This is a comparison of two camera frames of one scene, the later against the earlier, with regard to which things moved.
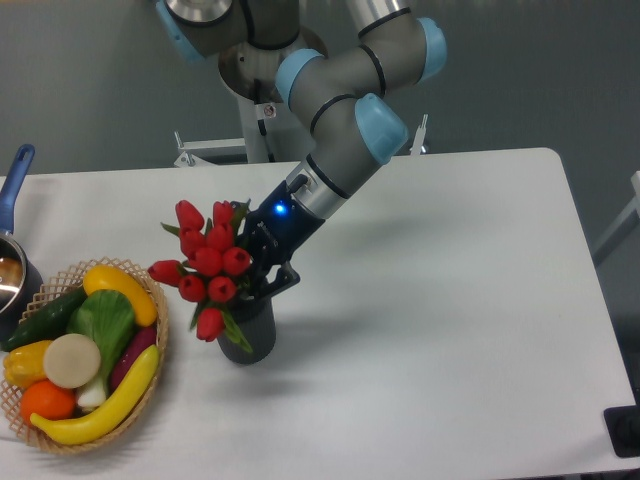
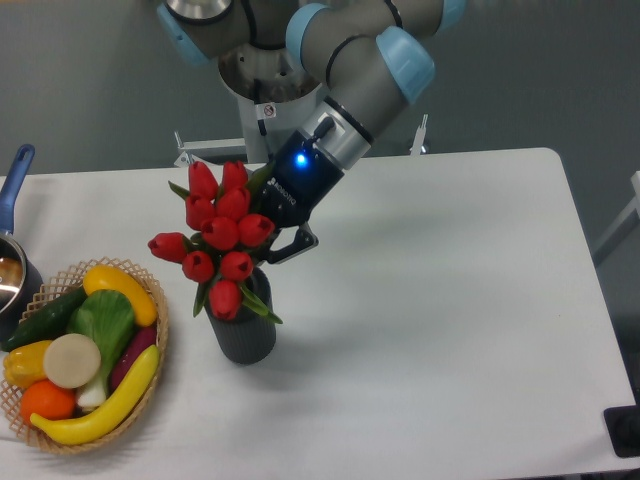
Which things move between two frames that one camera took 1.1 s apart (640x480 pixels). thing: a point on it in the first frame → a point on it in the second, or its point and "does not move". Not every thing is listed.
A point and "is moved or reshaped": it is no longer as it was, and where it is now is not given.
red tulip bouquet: [213, 269] is moved or reshaped
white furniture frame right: [625, 226] does not move
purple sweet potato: [141, 339] does not move
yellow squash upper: [107, 277] does not move
